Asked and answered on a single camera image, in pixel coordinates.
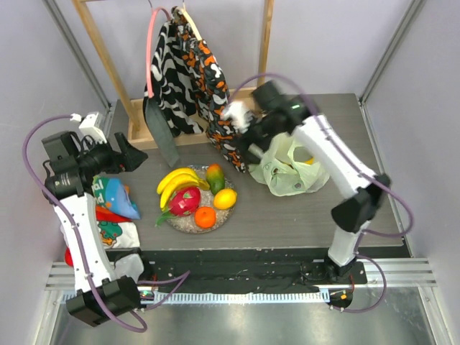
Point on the red fake dragon fruit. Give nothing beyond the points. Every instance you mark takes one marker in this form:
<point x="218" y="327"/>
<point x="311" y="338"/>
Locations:
<point x="182" y="203"/>

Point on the wooden clothes hanger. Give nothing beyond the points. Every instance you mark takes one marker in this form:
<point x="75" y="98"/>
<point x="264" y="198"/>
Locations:
<point x="192" y="24"/>

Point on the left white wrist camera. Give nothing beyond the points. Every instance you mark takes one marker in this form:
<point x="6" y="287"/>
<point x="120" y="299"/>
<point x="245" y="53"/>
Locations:
<point x="91" y="125"/>

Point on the orange grey camouflage garment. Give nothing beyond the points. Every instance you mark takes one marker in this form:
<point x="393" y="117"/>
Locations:
<point x="210" y="89"/>

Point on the green avocado print plastic bag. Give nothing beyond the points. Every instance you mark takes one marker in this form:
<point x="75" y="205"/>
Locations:
<point x="283" y="171"/>

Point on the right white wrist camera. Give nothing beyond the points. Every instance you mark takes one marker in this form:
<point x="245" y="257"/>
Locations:
<point x="239" y="115"/>

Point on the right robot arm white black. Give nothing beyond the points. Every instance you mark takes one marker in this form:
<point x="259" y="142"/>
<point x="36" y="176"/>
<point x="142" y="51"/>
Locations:
<point x="362" y="189"/>

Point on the green red fake mango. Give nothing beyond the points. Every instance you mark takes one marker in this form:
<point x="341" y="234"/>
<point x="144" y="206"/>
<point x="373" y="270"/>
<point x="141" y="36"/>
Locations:
<point x="215" y="178"/>

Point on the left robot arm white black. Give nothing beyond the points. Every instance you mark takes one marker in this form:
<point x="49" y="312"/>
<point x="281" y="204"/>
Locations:
<point x="103" y="290"/>

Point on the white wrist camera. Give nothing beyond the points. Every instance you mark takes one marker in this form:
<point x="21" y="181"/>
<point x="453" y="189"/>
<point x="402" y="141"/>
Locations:
<point x="239" y="115"/>
<point x="91" y="125"/>

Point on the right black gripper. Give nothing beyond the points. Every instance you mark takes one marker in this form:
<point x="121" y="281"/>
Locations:
<point x="249" y="136"/>

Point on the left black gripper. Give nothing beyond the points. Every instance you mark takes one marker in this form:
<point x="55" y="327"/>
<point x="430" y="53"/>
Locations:
<point x="130" y="159"/>

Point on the pink clothes hanger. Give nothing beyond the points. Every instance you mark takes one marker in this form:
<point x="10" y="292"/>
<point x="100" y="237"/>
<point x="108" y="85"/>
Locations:
<point x="148" y="56"/>

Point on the colourful cartoon print cloth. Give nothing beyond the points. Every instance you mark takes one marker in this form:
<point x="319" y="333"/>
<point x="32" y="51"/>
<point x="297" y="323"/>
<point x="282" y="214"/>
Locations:
<point x="115" y="214"/>

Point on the glass plate with rice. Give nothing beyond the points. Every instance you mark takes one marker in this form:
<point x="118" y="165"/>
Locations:
<point x="187" y="224"/>

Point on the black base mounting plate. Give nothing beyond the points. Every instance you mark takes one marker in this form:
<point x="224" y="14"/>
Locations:
<point x="243" y="271"/>

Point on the yellow fake banana bunch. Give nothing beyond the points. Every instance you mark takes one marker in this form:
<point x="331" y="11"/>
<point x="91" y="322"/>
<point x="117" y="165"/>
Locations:
<point x="176" y="180"/>

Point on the black white zebra garment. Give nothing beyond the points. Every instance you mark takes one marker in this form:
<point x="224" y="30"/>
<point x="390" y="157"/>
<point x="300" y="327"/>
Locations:
<point x="169" y="113"/>

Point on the white slotted cable duct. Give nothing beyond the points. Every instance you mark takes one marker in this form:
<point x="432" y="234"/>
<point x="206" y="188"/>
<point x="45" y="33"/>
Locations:
<point x="322" y="296"/>

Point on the yellow fake lemon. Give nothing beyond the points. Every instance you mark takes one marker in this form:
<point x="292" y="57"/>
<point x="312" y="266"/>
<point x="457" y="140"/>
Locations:
<point x="225" y="199"/>

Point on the orange fake orange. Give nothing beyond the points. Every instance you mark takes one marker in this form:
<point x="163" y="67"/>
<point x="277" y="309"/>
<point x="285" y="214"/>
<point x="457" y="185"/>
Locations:
<point x="205" y="217"/>

